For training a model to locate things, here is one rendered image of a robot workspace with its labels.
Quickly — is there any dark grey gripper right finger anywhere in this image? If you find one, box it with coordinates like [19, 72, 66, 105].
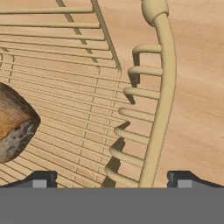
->
[166, 171, 224, 189]

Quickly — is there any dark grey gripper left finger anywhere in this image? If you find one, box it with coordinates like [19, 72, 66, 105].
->
[0, 171, 58, 189]

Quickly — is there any brown bread loaf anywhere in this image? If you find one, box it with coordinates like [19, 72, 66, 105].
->
[0, 82, 41, 165]

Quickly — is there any tan wire basket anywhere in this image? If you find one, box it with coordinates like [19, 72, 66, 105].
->
[0, 0, 178, 189]

